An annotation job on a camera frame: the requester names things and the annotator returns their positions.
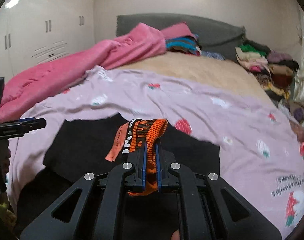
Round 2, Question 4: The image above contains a beige mattress sheet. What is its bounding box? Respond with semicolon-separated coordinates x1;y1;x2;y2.
120;52;273;106

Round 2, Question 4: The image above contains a white wardrobe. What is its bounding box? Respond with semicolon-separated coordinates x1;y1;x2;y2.
0;0;95;81

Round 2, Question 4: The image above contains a bag with purple clothes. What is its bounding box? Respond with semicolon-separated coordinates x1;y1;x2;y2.
277;99;304;142

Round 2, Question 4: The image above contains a pink fleece blanket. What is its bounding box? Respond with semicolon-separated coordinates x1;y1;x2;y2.
0;22;192;122

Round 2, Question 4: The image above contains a grey quilted headboard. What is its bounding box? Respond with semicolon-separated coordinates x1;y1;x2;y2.
116;13;246;62

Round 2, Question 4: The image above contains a left hand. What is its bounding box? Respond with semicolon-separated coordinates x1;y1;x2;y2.
0;140;11;175

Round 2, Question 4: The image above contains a pile of folded clothes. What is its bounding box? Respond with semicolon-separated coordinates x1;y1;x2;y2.
235;40;300;102

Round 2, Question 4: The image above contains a striped folded clothes stack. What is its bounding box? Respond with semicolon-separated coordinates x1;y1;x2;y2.
165;36;201;56

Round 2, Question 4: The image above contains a right hand thumb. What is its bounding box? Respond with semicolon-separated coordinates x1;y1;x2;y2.
171;230;180;240

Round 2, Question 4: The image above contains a lilac strawberry print quilt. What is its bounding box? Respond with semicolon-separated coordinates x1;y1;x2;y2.
8;67;304;238

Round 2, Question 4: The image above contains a black long-sleeve sweater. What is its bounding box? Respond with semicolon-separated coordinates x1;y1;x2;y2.
14;114;220;239

